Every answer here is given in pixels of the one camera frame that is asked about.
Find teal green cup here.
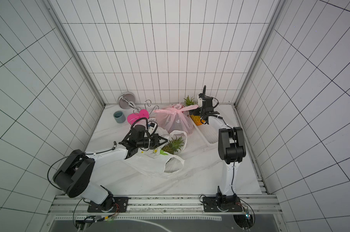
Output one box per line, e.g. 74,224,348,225
113,111,126,124

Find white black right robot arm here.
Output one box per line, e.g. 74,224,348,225
198,93,246,212

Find orange yellow pineapple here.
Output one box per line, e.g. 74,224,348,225
184,96,205,126

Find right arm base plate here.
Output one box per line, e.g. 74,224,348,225
199,195,244,213

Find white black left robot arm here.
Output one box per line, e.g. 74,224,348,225
52,125,168,211

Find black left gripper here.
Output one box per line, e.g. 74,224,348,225
137,133,168,149

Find white plastic perforated basket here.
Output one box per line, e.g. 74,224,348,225
196,106,244,147

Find pink plastic bag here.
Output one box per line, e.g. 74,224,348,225
154,104,198,134

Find pink silver cup stand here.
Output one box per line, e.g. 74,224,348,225
118,92,159,125

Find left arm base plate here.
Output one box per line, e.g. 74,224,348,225
87,197,129,214

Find white plastic bag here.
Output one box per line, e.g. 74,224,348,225
124,127,188,178

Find yellow green pineapple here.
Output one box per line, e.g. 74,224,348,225
162,136,185,155

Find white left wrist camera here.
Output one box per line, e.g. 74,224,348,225
148,121,158,133

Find aluminium mounting rail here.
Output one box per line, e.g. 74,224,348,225
49,195,283,216

